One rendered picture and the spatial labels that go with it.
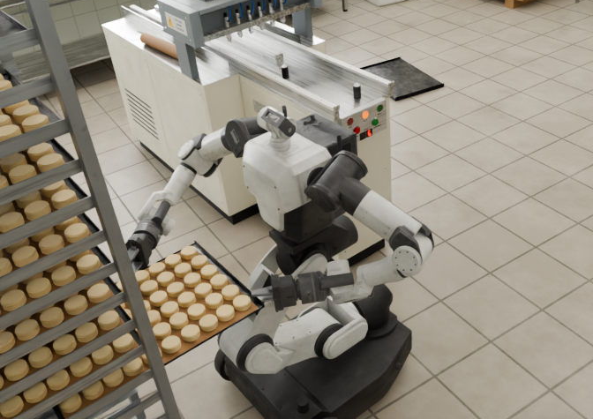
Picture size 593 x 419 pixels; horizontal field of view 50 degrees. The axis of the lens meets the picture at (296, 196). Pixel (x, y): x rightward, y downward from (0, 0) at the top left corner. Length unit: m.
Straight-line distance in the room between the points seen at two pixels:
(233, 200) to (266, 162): 1.52
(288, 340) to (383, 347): 0.43
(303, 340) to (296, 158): 0.75
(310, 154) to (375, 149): 1.02
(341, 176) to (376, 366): 0.95
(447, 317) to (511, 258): 0.51
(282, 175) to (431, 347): 1.22
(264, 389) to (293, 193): 0.86
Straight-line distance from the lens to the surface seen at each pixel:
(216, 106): 3.10
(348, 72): 2.89
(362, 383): 2.41
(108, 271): 1.50
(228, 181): 3.30
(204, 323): 1.81
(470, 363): 2.71
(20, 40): 1.25
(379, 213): 1.70
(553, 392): 2.68
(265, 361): 2.15
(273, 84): 2.87
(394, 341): 2.54
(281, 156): 1.84
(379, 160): 2.87
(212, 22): 3.08
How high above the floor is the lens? 2.04
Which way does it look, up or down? 34 degrees down
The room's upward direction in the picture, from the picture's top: 7 degrees counter-clockwise
